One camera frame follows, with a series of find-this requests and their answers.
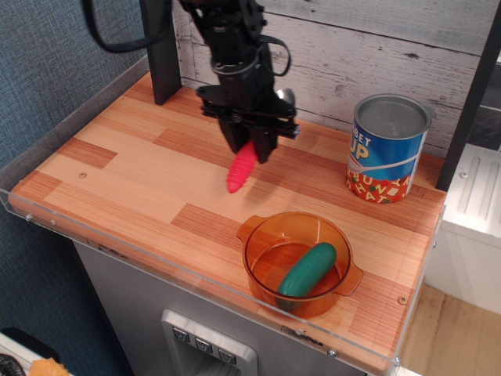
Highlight orange object bottom left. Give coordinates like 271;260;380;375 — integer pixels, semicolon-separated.
28;358;70;376

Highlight black vertical post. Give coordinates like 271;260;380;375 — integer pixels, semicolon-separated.
435;2;500;191
139;0;182;105

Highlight black vertical post right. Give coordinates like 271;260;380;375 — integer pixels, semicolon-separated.
435;2;500;191

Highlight grey toy fridge cabinet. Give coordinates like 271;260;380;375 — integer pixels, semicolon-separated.
75;244;362;375

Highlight green toy cucumber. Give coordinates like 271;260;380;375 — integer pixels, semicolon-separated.
277;242;337;298

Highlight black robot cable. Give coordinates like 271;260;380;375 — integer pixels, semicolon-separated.
81;0;173;54

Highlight clear acrylic table guard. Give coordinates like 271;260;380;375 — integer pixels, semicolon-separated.
1;60;445;375

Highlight blue soup can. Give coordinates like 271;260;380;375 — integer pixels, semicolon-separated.
346;93;435;204

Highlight silver dispenser button panel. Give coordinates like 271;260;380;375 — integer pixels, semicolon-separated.
161;309;258;375

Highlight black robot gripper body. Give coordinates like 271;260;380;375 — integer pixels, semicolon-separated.
196;23;291;120

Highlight red handled metal spoon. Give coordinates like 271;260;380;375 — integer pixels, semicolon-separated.
226;89;300;193

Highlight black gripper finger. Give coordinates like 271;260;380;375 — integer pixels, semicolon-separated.
218;115;251;154
250;126;278;164

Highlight black vertical post left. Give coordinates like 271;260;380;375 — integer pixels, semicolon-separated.
139;0;182;105

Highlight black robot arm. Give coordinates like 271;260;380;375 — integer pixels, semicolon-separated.
182;1;300;164

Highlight orange transparent plastic pot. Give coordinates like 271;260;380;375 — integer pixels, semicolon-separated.
236;211;363;318

